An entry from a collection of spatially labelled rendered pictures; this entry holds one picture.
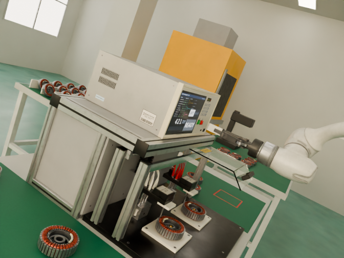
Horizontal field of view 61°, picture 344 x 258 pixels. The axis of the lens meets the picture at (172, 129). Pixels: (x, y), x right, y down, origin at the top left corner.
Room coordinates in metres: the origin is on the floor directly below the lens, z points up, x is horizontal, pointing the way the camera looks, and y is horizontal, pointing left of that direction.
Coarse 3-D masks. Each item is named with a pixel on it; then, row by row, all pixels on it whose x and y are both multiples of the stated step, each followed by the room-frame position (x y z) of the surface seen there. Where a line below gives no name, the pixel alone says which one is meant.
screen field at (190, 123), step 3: (186, 120) 1.14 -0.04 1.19; (189, 120) 1.17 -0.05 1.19; (192, 120) 1.20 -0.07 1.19; (195, 120) 1.22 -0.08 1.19; (186, 123) 1.15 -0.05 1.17; (189, 123) 1.18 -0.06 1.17; (192, 123) 1.21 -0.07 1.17; (186, 126) 1.16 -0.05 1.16; (189, 126) 1.19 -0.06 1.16; (192, 126) 1.22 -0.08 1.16; (183, 129) 1.14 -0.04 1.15; (186, 129) 1.17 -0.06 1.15; (189, 129) 1.20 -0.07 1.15
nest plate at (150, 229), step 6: (144, 228) 0.98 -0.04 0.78; (150, 228) 1.00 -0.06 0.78; (150, 234) 0.97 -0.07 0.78; (156, 234) 0.97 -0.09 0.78; (186, 234) 1.05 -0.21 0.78; (156, 240) 0.96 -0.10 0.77; (162, 240) 0.95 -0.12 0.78; (168, 240) 0.97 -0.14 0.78; (180, 240) 1.00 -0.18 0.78; (186, 240) 1.02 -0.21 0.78; (168, 246) 0.94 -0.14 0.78; (174, 246) 0.95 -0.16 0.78; (180, 246) 0.96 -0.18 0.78; (174, 252) 0.93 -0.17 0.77
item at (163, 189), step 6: (162, 186) 1.08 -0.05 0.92; (144, 192) 1.05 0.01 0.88; (150, 192) 1.04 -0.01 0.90; (156, 192) 1.03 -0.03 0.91; (162, 192) 1.02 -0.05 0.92; (168, 192) 1.04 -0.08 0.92; (174, 192) 1.06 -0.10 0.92; (144, 198) 1.08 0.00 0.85; (156, 198) 1.02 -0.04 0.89; (162, 198) 1.02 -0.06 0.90; (168, 198) 1.03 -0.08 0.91; (162, 204) 1.01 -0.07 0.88; (168, 204) 1.03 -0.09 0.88; (174, 204) 1.05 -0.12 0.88
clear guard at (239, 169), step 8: (200, 152) 1.24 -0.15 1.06; (208, 152) 1.30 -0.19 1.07; (216, 152) 1.37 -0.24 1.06; (216, 160) 1.21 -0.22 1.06; (224, 160) 1.27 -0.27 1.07; (232, 160) 1.33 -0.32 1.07; (232, 168) 1.18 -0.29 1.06; (240, 168) 1.25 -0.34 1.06; (240, 176) 1.20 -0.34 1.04; (240, 184) 1.15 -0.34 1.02
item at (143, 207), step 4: (140, 204) 1.06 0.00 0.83; (144, 204) 1.08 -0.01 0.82; (148, 204) 1.09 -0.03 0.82; (136, 208) 1.05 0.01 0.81; (140, 208) 1.04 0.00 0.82; (144, 208) 1.06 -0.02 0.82; (148, 208) 1.09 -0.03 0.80; (140, 212) 1.04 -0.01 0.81; (144, 212) 1.07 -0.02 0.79; (132, 216) 1.05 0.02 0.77; (136, 216) 1.04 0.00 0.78; (140, 216) 1.05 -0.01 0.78; (144, 216) 1.09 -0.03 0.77
